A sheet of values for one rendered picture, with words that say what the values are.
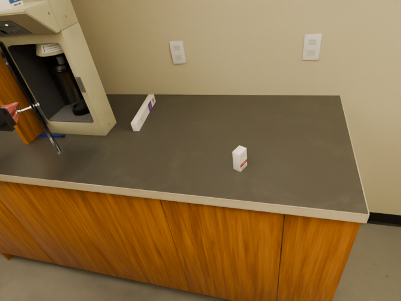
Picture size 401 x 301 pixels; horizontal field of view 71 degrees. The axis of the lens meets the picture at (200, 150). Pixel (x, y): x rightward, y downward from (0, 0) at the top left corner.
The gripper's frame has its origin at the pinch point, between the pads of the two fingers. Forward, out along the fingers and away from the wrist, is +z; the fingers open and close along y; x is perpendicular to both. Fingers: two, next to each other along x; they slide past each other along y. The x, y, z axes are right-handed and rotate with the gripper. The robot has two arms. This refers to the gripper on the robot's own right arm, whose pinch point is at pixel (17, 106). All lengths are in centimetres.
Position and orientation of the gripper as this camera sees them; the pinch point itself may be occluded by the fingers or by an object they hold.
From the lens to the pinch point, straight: 127.8
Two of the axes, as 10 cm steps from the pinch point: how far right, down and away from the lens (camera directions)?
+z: 2.5, -6.3, 7.3
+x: -9.6, -0.6, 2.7
